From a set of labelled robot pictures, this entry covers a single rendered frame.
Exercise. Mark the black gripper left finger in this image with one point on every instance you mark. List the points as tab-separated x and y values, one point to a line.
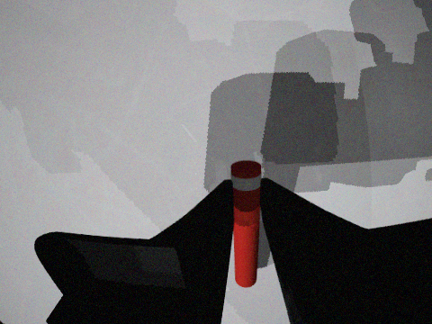
184	268

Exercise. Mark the dark red peg with grey band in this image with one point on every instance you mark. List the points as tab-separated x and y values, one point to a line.
246	176

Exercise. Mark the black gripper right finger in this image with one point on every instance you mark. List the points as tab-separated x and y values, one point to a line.
327	265

